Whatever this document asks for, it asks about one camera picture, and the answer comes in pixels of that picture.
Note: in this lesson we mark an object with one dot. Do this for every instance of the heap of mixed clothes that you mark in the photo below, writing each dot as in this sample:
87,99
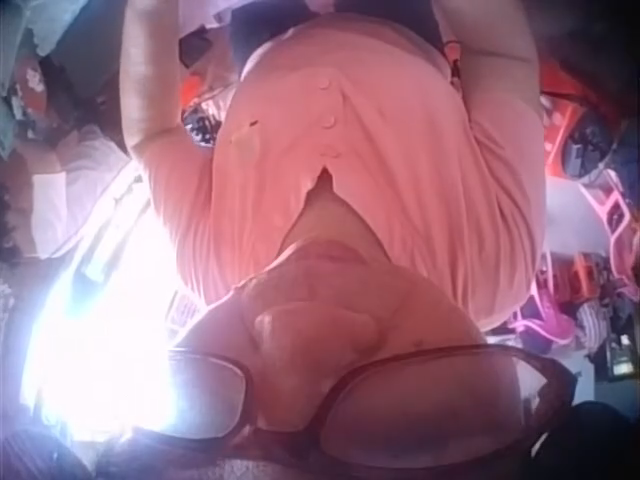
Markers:
30,75

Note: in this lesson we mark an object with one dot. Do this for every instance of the heap of striped clothes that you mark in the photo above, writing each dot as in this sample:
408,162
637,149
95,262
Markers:
607,320

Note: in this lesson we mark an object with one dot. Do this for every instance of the orange black patterned cloth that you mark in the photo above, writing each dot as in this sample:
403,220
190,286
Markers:
205,117

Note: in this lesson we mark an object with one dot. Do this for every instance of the orange cardboard box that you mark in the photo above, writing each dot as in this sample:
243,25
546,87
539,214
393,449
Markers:
562,120

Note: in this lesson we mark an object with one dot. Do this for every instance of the round grey blue bag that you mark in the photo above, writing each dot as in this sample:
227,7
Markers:
595,147

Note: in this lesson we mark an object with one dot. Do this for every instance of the pink sports shoe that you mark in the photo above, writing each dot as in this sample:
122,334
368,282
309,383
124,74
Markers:
550,327

